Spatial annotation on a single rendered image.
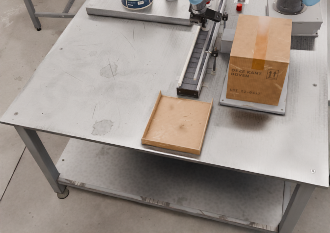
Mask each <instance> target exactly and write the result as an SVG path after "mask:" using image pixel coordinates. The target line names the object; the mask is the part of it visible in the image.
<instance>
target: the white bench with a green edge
mask: <svg viewBox="0 0 330 233"><path fill-rule="evenodd" d="M74 1H75V0H69V1H68V3H67V5H66V6H65V8H64V10H63V12H62V13H52V12H36V11H35V9H34V6H33V3H32V1H31V0H24V3H25V5H26V8H27V10H28V13H29V15H30V17H31V20H32V22H33V25H34V27H35V28H36V29H37V31H40V30H41V24H40V21H39V19H38V17H47V18H74V16H75V15H76V13H68V12H69V10H70V8H71V6H72V4H73V2H74Z"/></svg>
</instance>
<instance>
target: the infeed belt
mask: <svg viewBox="0 0 330 233"><path fill-rule="evenodd" d="M222 3H223V0H221V2H220V6H219V9H218V12H220V10H221V7H222ZM216 24H217V22H214V25H213V28H212V31H211V34H210V38H209V41H208V44H207V47H206V51H208V49H209V46H210V43H211V40H212V37H213V33H214V30H215V27H216ZM207 35H208V31H202V29H201V28H200V31H199V34H198V37H197V40H196V43H195V46H194V49H193V52H192V54H191V57H190V60H189V63H188V66H187V69H186V72H185V75H184V78H183V81H182V84H181V86H179V89H186V90H192V91H196V89H197V86H198V82H199V79H200V76H201V72H202V69H203V66H204V63H205V59H206V56H207V53H205V54H204V57H203V60H202V63H201V66H200V69H199V72H198V76H197V79H196V80H193V78H194V75H195V72H196V69H197V66H198V63H199V60H200V57H201V53H202V50H203V47H204V44H205V41H206V38H207Z"/></svg>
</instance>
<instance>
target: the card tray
mask: <svg viewBox="0 0 330 233"><path fill-rule="evenodd" d="M212 105H213V98H212V101H211V103H207V102H201V101H195V100H189V99H183V98H177V97H171V96H165V95H162V94H161V90H160V91H159V94H158V96H157V99H156V102H155V104H154V107H153V109H152V112H151V114H150V117H149V120H148V122H147V125H146V127H145V130H144V132H143V135H142V138H141V141H142V144H145V145H150V146H155V147H161V148H166V149H171V150H176V151H181V152H186V153H190V154H196V155H200V152H201V148H202V144H203V140H204V136H205V132H206V129H207V125H208V121H209V117H210V113H211V109H212Z"/></svg>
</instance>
